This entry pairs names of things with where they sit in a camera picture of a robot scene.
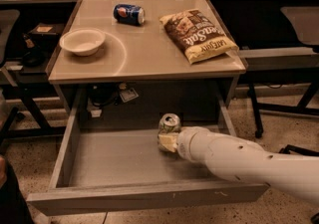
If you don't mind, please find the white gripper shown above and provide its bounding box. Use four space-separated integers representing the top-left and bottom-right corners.
158 126 210 162

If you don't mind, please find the green white 7up can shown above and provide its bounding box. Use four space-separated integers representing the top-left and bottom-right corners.
157 112 182 153

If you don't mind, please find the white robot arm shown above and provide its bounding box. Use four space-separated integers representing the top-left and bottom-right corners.
158 126 319 205

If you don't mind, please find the grey open drawer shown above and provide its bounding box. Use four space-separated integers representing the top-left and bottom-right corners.
28 82 266 216

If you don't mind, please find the blue pepsi can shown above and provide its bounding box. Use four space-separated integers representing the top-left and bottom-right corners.
113 4 145 26

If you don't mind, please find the grey cabinet table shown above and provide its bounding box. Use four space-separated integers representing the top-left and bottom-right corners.
49 0 245 112

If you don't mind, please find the brown yellow chip bag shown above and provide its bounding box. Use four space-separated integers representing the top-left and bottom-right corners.
159 9 238 64

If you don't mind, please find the black office chair base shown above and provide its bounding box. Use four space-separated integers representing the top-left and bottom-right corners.
279 144 319 157

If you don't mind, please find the white bowl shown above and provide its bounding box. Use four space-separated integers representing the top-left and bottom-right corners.
60 28 106 57

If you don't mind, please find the black box with label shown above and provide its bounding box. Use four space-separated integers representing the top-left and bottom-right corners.
28 23 65 46

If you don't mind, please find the black desk leg frame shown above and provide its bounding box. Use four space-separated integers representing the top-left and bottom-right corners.
247 81 319 138

